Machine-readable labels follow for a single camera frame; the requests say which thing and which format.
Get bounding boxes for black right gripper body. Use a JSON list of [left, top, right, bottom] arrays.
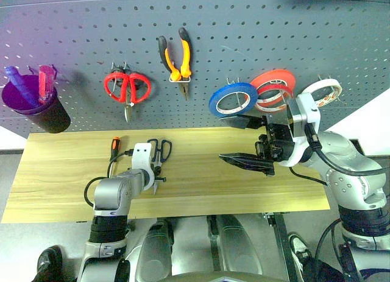
[[255, 114, 294, 164]]

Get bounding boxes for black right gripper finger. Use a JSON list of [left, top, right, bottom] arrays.
[[219, 152, 275, 176], [218, 113, 266, 130]]

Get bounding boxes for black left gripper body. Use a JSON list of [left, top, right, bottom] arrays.
[[151, 161, 162, 181]]

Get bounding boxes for black handled scissors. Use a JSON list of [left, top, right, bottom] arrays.
[[147, 138, 173, 195]]

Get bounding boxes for translucent white tape roll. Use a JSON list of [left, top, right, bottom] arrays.
[[300, 77, 342, 109]]

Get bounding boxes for orange black needle-nose pliers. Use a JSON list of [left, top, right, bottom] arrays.
[[157, 27, 193, 100]]

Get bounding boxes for small red white tape roll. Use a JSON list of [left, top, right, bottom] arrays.
[[254, 82, 294, 113]]

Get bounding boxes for blue tape roll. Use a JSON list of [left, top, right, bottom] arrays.
[[208, 82, 259, 118]]

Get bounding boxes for metal tape hook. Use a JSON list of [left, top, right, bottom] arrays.
[[225, 76, 244, 109]]

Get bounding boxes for orange black screwdriver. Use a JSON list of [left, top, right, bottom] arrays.
[[108, 136, 121, 177]]

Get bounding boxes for large red tape roll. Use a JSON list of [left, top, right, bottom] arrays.
[[250, 69, 296, 96]]

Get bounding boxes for dark grey rounded cover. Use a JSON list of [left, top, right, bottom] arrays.
[[214, 214, 264, 275], [135, 219, 174, 278]]

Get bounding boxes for metal pegboard hook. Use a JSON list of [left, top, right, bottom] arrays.
[[316, 74, 348, 106]]

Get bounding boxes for grey perforated pegboard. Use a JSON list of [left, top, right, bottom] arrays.
[[0, 0, 390, 139]]

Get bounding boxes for black white sneaker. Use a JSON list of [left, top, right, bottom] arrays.
[[288, 233, 312, 273]]

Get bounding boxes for metal scissors hook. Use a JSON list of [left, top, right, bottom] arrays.
[[110, 61, 138, 82]]

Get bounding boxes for grey curved robot torso edge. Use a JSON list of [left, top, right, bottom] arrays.
[[164, 270, 290, 282]]

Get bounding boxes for black pen cup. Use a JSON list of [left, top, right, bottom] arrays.
[[1, 74, 71, 134]]

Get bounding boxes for red utility knife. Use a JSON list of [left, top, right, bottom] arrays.
[[38, 65, 58, 105]]

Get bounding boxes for blue marker pen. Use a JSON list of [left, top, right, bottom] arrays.
[[4, 65, 39, 108]]

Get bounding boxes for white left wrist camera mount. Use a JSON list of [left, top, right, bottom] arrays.
[[131, 143, 158, 192]]

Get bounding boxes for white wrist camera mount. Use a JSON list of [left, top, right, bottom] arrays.
[[131, 143, 158, 192], [278, 92, 321, 167]]

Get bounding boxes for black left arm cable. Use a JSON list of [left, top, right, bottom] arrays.
[[84, 149, 135, 207]]

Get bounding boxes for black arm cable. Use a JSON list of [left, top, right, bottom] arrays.
[[84, 149, 135, 207], [288, 122, 390, 185]]

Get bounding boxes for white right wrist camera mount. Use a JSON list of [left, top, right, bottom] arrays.
[[278, 92, 321, 167]]

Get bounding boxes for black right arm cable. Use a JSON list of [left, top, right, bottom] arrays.
[[288, 122, 390, 185]]

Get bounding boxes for red handled scissors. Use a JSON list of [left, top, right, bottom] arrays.
[[103, 71, 152, 123]]

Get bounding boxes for black metal table frame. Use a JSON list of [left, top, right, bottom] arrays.
[[261, 212, 298, 282]]

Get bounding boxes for black robot shoulder cable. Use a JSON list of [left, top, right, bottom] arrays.
[[313, 217, 348, 282]]

